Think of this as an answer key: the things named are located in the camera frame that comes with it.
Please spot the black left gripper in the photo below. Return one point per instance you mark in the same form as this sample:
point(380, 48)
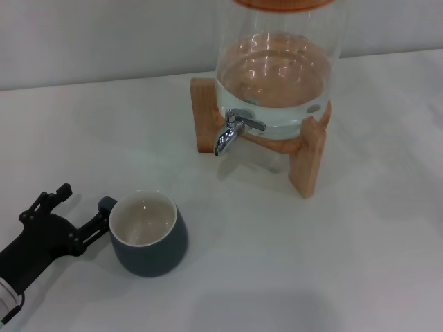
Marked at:
point(33, 238)

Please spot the dark grey ceramic cup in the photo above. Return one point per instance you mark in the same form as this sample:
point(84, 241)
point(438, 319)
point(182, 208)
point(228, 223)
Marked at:
point(149, 235)

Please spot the chrome faucet tap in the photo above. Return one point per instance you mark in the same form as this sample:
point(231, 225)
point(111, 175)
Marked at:
point(228, 133)

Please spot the wooden dispenser stand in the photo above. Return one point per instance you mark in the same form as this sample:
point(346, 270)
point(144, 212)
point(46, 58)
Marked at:
point(311, 162)

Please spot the glass water dispenser jar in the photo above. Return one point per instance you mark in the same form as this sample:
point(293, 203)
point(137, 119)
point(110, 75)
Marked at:
point(277, 69)

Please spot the wooden dispenser lid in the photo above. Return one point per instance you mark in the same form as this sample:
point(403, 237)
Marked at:
point(282, 4)

